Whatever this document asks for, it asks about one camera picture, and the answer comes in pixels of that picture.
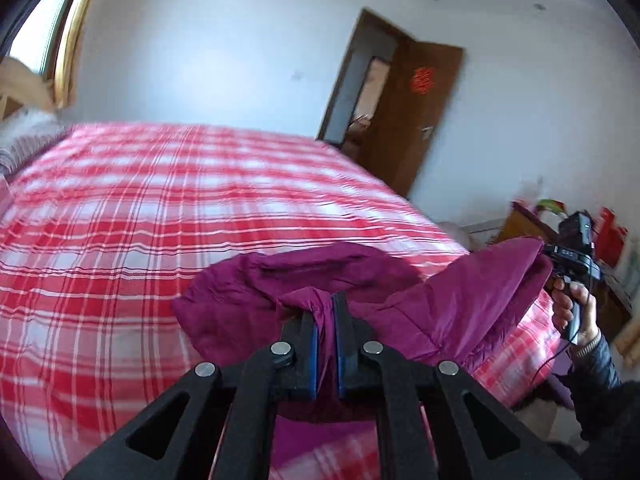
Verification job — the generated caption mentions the striped pillow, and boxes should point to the striped pillow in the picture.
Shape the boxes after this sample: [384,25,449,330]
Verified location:
[0,125,71,176]

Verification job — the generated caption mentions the narrow yellow patterned curtain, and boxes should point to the narrow yellow patterned curtain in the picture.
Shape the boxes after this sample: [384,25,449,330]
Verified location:
[54,0,108,108]

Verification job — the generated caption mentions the red paper door decoration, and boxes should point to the red paper door decoration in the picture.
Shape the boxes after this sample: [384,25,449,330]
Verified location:
[411,67,433,95]

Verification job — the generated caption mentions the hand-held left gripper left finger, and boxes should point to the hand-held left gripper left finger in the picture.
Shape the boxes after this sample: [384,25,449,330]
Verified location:
[65,310,321,480]

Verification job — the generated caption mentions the person's right forearm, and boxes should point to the person's right forearm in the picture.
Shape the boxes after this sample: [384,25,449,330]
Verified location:
[565,332,640,441]

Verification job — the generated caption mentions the bed with red plaid sheet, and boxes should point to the bed with red plaid sheet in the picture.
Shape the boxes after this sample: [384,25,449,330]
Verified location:
[0,122,563,480]

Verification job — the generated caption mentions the magenta puffer jacket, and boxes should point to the magenta puffer jacket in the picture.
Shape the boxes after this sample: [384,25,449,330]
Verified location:
[172,236,556,466]

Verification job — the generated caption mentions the red boxes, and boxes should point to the red boxes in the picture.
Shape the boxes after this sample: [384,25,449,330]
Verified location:
[597,207,628,266]

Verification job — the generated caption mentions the wooden round headboard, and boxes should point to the wooden round headboard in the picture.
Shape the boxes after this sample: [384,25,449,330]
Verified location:
[0,57,56,121]

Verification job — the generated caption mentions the window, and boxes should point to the window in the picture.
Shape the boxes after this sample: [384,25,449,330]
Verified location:
[10,0,76,81]

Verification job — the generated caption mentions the brown wooden door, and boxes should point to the brown wooden door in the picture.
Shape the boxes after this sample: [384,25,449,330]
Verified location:
[357,40,463,198]

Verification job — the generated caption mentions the person's right hand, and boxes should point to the person's right hand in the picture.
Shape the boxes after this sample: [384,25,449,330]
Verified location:
[552,277,601,347]

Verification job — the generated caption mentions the brown door frame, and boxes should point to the brown door frame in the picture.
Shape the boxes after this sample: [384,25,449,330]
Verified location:
[316,8,416,148]

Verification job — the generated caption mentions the wooden cabinet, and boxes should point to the wooden cabinet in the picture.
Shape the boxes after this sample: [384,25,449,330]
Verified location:
[497,200,633,331]

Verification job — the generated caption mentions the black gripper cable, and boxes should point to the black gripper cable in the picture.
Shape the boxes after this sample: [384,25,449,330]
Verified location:
[531,339,573,383]

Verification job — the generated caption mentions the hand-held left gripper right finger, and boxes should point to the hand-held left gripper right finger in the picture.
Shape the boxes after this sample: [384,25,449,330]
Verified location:
[332,291,581,480]

